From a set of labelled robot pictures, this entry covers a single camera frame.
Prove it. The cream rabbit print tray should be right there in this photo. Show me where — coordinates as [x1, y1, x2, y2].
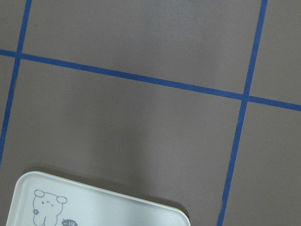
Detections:
[6, 171, 190, 226]

